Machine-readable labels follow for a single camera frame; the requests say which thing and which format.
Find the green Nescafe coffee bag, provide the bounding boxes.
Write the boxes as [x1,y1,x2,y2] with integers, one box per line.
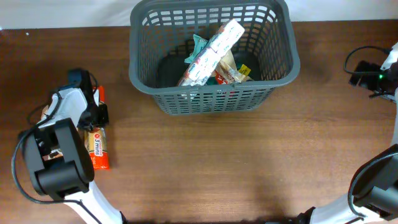
[205,63,252,86]

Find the black cable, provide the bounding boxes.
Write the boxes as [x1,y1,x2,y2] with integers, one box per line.
[11,90,85,205]

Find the orange spaghetti packet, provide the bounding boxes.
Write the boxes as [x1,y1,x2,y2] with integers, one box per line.
[84,86,110,170]

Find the teal wet wipes pack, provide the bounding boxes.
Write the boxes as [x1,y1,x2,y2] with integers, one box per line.
[184,34,208,64]

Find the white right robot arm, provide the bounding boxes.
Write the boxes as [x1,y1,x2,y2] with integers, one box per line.
[287,44,397,224]

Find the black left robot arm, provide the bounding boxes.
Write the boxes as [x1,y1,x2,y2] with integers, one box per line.
[11,68,127,223]

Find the beige snack bag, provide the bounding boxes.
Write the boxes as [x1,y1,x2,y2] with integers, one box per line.
[214,50,244,84]

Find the Kleenex tissue multipack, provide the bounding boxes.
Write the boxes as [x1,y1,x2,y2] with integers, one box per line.
[177,19,245,86]

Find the grey plastic basket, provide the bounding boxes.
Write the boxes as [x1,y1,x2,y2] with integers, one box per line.
[129,0,300,115]

